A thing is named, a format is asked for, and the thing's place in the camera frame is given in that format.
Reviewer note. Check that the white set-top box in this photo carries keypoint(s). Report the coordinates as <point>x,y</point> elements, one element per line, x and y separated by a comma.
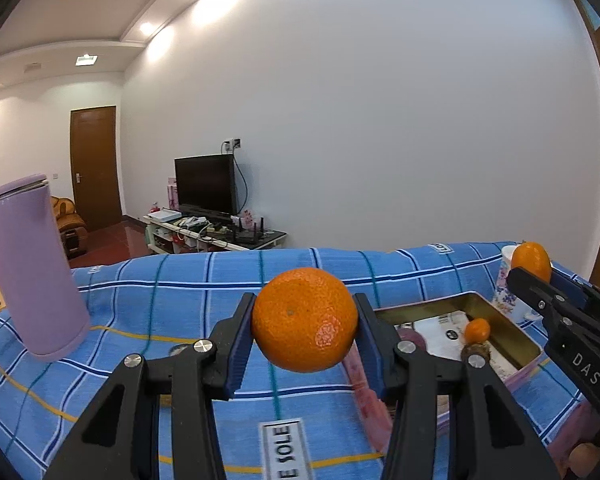
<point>164,215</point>

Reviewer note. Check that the brown leather armchair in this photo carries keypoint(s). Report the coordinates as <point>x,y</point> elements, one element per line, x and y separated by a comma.
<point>69,225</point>

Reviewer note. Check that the black router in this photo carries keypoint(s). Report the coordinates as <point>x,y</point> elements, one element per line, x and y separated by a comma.
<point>247,234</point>

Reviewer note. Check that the brown wooden door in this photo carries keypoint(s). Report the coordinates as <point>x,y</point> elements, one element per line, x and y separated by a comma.
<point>94,170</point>

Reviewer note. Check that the person's right hand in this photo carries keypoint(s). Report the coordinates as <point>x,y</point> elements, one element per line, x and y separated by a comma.
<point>586,458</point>

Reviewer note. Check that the pink tin box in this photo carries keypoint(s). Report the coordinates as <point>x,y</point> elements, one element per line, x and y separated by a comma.
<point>480,306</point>

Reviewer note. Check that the orange mandarin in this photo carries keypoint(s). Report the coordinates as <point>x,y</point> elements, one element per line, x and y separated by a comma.
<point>530,259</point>
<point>305,320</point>
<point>477,331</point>

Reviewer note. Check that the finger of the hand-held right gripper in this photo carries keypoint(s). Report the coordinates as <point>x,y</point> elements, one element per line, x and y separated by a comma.
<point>532,290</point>
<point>570,290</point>

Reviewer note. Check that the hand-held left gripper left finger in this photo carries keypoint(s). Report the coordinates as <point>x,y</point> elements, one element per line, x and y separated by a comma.
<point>240,345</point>

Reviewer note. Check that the blue checked blanket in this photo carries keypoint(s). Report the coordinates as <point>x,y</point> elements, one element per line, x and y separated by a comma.
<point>129,310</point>

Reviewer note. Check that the round ceiling spotlight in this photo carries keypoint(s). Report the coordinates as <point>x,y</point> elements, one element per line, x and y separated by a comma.
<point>147,28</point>

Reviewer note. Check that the white wall socket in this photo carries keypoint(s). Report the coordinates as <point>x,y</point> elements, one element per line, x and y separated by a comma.
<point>232,144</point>

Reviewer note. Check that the black television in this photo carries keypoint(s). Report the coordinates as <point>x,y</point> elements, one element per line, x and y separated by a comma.
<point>205,185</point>

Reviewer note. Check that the square ceiling light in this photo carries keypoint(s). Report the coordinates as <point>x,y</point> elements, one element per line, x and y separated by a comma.
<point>86,59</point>

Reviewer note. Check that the pink gift box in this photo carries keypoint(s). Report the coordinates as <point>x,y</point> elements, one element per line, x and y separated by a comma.
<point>172,194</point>

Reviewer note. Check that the lilac electric kettle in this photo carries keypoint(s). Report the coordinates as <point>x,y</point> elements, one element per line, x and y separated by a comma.
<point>34,270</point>

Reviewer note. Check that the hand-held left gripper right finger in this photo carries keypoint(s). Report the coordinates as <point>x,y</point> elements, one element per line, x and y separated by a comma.
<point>371,350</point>

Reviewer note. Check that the white television stand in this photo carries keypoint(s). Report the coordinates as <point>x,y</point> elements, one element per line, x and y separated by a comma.
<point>164,240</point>

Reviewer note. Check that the purple passion fruit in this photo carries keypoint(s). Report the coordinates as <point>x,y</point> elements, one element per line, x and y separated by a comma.
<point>412,336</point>

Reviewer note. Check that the white mug with blue print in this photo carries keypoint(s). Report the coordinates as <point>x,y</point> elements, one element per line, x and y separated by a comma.
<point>505,290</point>

